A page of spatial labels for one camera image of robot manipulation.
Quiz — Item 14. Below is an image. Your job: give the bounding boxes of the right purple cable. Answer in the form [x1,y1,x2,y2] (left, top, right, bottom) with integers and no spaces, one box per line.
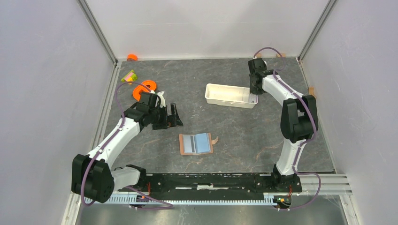
[253,46,322,212]

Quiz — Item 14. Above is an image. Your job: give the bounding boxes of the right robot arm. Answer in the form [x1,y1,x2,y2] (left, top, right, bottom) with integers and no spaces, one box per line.
[248,58,318,191]

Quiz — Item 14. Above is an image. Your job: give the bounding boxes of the small wooden block right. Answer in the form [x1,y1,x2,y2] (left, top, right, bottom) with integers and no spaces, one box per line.
[276,53,286,58]

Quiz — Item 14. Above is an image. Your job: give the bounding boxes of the curved wooden piece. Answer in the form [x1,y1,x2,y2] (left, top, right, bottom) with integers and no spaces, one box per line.
[308,87,316,98]

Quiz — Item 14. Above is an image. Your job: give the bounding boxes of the orange round cap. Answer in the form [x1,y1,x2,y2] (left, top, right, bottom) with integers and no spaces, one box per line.
[126,54,138,61]

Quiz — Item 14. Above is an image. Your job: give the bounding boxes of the colourful toy brick stack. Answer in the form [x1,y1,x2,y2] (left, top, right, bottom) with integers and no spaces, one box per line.
[121,70,138,85]

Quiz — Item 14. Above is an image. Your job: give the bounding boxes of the blue toothed cable rail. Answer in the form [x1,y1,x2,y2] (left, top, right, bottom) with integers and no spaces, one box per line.
[106,194,277,206]

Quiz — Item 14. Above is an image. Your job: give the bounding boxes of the white plastic tray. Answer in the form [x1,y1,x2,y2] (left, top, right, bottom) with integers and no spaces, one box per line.
[205,83,258,109]

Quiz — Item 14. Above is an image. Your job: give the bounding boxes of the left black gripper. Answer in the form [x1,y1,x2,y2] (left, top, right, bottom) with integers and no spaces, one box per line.
[149,103,183,130]

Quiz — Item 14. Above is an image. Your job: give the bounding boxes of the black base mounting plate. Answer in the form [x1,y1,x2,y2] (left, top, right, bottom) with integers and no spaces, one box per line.
[133,172,302,201]

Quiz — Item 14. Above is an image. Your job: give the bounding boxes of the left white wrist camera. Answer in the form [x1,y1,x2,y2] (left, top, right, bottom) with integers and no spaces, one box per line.
[156,91,166,108]

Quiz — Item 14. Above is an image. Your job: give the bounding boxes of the purple cable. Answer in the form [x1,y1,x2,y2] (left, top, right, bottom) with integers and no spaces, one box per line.
[80,82,174,212]
[253,46,322,212]

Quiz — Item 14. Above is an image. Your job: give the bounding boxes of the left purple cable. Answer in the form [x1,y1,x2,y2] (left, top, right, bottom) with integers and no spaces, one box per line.
[80,82,174,212]

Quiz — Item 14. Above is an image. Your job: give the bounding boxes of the orange letter-shaped plastic piece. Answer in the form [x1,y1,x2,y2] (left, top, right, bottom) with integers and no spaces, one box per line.
[132,80,157,101]

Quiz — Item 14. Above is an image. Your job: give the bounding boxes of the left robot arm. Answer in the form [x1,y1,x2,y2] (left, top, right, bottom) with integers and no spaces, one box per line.
[71,91,183,203]

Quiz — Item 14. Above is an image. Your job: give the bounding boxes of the brown leather card holder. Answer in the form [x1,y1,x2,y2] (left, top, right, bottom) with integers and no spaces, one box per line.
[179,133,219,155]

